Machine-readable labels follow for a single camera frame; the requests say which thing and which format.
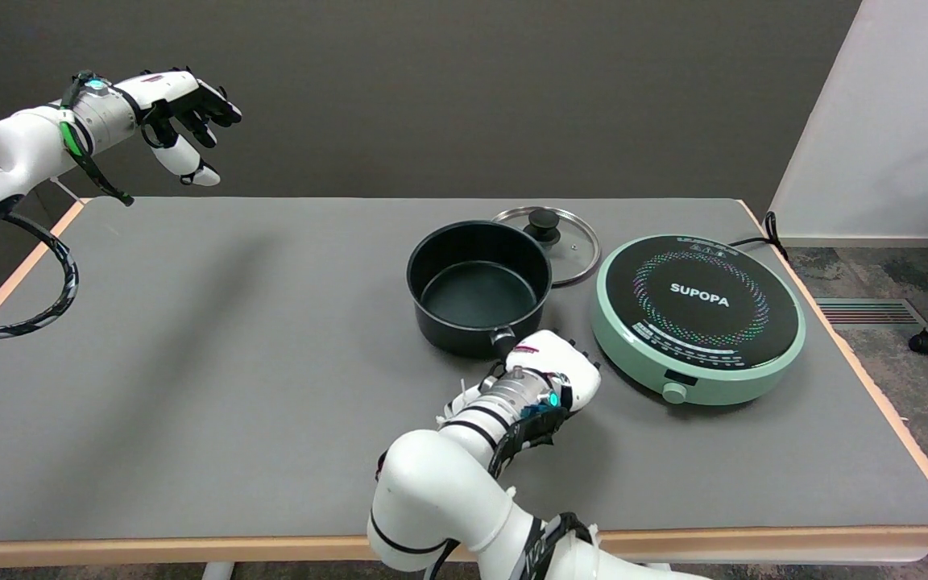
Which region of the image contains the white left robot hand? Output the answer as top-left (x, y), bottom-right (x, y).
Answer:
top-left (115, 68), bottom-right (242, 188)

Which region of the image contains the striped floor vent grille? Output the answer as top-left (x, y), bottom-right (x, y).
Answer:
top-left (814, 298), bottom-right (927, 325)

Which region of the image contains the black cooker power cord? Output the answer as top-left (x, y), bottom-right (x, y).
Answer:
top-left (726, 211), bottom-right (789, 263)

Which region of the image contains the black saucepan with handle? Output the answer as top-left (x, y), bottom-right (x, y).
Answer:
top-left (406, 220), bottom-right (553, 360)

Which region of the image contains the glass lid black knob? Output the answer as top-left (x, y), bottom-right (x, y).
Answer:
top-left (493, 206), bottom-right (602, 288)

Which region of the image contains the green black wrist cable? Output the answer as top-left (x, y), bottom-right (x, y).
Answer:
top-left (59, 71), bottom-right (135, 207)

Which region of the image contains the green round induction cooker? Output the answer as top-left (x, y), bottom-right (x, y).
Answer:
top-left (590, 234), bottom-right (807, 406)

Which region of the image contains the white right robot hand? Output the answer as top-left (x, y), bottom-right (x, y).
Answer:
top-left (437, 329), bottom-right (603, 428)

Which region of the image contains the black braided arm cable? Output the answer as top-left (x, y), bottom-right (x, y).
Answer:
top-left (0, 211), bottom-right (80, 340)

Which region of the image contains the black green right arm cable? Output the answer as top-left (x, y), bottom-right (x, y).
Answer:
top-left (424, 403), bottom-right (595, 580)

